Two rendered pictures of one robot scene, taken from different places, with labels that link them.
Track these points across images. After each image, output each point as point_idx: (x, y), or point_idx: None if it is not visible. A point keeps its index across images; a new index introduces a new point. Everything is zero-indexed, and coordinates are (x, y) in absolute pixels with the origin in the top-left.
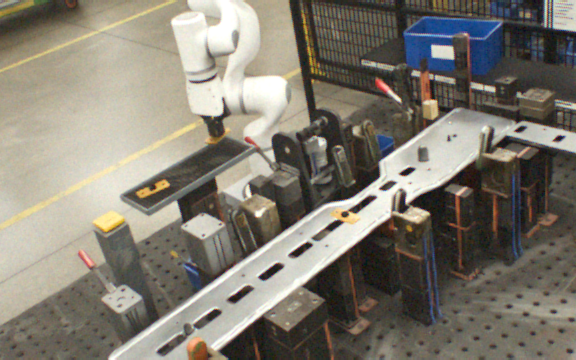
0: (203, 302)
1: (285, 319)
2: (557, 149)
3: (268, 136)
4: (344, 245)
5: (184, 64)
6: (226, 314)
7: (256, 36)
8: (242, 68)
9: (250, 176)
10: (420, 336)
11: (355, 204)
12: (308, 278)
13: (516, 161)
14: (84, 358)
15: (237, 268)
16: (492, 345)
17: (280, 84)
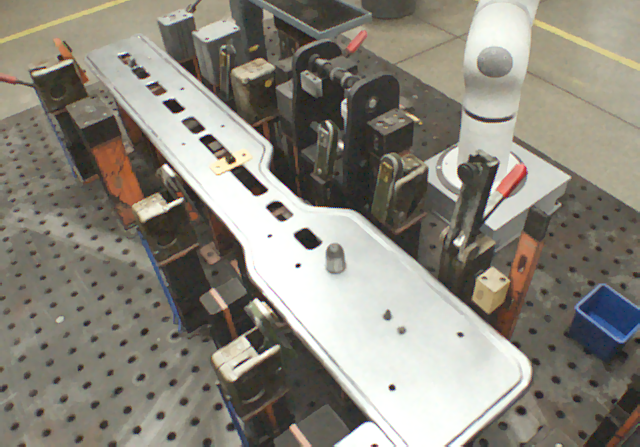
0: (163, 69)
1: (79, 104)
2: None
3: (468, 94)
4: (175, 158)
5: None
6: (135, 81)
7: None
8: None
9: (517, 149)
10: (166, 306)
11: (253, 174)
12: (143, 130)
13: (224, 385)
14: None
15: (194, 84)
16: (113, 373)
17: (486, 36)
